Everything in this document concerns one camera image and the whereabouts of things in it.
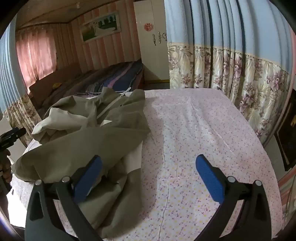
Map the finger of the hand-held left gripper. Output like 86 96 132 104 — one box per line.
5 127 26 142

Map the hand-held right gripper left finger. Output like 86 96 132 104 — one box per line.
25 155 103 241

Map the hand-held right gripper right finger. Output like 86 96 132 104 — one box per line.
191 154 272 241

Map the person's left hand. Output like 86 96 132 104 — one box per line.
0 149 12 193

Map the floral pink table sheet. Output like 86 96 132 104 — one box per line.
10 89 284 241

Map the blue floral curtain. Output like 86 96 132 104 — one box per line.
0 22 41 149
164 0 293 149

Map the brown bed headboard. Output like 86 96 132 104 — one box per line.
29 61 80 102

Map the pink window curtain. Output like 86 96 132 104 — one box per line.
15 27 58 93

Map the low bed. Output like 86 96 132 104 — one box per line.
29 59 145 109

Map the striped blue pink blanket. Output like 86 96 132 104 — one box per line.
46 60 144 102

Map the white wardrobe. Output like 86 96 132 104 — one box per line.
134 0 170 81

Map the framed wall picture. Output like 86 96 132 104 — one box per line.
80 10 122 43

